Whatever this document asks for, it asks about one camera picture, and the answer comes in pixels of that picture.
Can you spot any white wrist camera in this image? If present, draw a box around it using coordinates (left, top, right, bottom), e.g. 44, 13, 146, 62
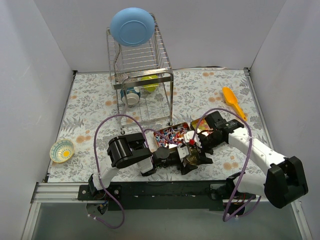
177, 145, 191, 162
183, 130, 202, 148

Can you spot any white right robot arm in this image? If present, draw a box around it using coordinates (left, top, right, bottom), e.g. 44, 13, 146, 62
191, 111, 309, 209

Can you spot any square tin of star candies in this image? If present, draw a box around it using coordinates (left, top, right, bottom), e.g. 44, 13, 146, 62
190, 118, 214, 139

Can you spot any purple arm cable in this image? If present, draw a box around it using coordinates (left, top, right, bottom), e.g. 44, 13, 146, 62
93, 114, 183, 230
192, 108, 262, 223

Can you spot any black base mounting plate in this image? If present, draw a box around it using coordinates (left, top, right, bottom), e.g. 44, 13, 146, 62
77, 181, 257, 212

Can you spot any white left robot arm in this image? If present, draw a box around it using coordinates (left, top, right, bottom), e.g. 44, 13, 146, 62
88, 133, 200, 200

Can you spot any floral patterned table mat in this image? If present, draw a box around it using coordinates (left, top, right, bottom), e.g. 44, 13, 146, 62
48, 68, 269, 183

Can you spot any green bowl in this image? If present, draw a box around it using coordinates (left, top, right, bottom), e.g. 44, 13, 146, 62
139, 74, 160, 93

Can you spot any aluminium table edge rail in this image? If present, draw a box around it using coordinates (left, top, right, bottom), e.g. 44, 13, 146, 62
22, 181, 312, 240

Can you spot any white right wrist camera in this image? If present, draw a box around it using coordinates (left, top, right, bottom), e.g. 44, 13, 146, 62
183, 130, 202, 148

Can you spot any patterned ceramic bowl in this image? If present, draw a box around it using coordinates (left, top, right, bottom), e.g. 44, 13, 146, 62
49, 139, 75, 164

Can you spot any gold round jar lid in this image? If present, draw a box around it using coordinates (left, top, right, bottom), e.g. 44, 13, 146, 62
184, 147, 200, 166

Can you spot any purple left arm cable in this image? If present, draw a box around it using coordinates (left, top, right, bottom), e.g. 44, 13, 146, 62
93, 114, 183, 230

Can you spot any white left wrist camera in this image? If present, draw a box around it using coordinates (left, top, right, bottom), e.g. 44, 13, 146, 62
177, 145, 191, 162

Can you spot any blue and white mug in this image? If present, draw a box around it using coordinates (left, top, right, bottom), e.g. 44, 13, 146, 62
120, 87, 141, 106

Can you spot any gold tin of small items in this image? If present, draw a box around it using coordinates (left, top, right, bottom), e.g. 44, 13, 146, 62
153, 122, 190, 148

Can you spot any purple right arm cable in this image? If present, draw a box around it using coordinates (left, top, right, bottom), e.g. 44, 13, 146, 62
192, 108, 262, 223

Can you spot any steel wire dish rack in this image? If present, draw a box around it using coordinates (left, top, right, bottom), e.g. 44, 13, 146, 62
106, 12, 174, 129

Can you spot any blue plate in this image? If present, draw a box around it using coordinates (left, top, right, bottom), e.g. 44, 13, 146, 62
109, 7, 155, 47

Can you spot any yellow plastic scoop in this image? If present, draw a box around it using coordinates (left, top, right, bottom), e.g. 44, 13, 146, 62
222, 87, 247, 121

